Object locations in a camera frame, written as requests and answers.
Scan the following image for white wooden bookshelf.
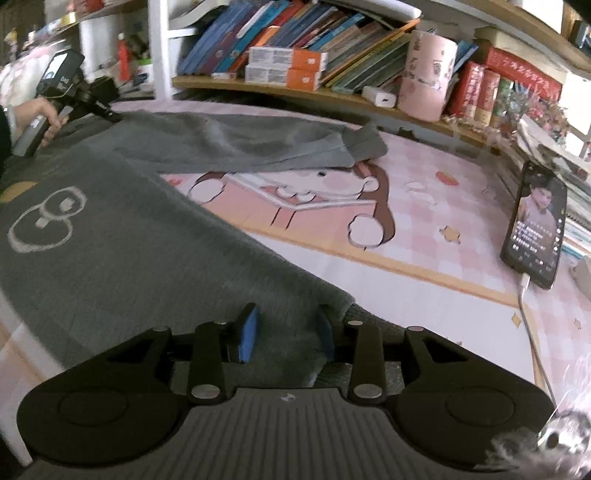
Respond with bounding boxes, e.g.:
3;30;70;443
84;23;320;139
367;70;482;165
0;0;591;148

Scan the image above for row of blue leaning books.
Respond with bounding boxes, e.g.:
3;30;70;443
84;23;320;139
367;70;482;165
177;0;421;93

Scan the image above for pink printed desk mat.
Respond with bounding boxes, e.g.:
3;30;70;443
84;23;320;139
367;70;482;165
0;99;591;467

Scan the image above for white charging cable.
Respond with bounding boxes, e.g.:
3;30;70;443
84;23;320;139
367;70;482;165
517;272;561;411

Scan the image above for person's left hand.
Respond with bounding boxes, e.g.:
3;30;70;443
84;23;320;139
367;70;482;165
7;97;71;149

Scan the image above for black smartphone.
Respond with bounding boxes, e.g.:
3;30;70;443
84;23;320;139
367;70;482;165
500;160;568;291

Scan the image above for grey sweater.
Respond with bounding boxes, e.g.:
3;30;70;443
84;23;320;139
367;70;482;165
0;111;402;388

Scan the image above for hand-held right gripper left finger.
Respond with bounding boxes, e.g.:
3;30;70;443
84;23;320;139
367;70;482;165
104;302;259;406

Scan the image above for row of red books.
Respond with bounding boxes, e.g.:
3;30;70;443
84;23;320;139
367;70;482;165
445;46;564;129

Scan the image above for grey fluffy pompom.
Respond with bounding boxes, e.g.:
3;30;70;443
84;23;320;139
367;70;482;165
488;406;591;480

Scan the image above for pink printed cup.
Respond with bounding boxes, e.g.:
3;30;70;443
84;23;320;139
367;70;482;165
397;28;459;123

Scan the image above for orange white box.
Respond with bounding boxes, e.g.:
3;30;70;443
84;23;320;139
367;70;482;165
248;46;329;71
244;65;324;92

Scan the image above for white charger adapter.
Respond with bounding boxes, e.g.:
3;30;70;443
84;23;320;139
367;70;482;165
361;85;399;110

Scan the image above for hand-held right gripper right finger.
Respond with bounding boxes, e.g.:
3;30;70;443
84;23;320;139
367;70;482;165
315;304;465;406

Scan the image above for pink dried flowers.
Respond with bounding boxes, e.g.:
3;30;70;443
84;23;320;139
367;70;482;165
508;88;570;140

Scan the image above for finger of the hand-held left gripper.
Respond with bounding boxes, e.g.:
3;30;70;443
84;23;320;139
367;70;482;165
93;77;124;124

